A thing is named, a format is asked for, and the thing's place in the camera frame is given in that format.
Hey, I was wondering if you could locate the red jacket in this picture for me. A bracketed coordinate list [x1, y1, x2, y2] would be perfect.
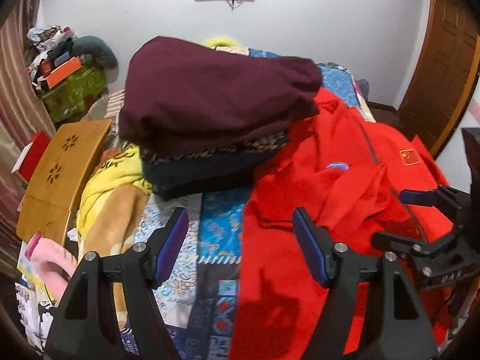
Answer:
[230, 89, 452, 359]

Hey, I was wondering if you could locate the blue patchwork bedsheet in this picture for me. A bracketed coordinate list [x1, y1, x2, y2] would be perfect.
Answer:
[119, 46, 363, 360]

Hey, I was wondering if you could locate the brown wooden door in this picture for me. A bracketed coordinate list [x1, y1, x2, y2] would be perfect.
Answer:
[399, 0, 479, 158]

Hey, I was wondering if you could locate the grey purple backpack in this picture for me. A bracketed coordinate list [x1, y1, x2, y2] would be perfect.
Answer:
[355, 79, 369, 101]

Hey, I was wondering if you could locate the yellow orange blanket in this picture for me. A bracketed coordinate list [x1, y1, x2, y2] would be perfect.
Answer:
[76, 142, 154, 331]

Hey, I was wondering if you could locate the red book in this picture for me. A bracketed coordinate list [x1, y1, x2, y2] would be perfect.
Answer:
[10, 131, 50, 184]

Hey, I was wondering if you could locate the dark patterned folded garment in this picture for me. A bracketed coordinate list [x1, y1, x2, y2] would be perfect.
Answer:
[140, 132, 289, 201]

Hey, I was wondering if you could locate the striped maroon curtain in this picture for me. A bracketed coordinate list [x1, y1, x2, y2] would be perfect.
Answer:
[1, 0, 55, 275]

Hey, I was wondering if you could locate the green patterned storage box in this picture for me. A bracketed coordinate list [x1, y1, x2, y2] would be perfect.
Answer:
[41, 65, 107, 124]

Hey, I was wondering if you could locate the maroon folded garment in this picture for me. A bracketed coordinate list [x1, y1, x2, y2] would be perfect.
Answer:
[119, 37, 322, 158]

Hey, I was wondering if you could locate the orange flat box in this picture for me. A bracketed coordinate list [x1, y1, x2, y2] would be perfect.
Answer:
[46, 57, 82, 89]

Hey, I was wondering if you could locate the yellow round object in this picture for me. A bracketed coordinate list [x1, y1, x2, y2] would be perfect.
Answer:
[205, 37, 238, 49]

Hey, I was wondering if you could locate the dark green cushion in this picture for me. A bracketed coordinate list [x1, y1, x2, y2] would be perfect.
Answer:
[71, 36, 118, 69]

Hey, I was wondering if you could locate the pile of mixed clutter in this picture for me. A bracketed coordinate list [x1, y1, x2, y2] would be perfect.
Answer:
[27, 25, 76, 87]

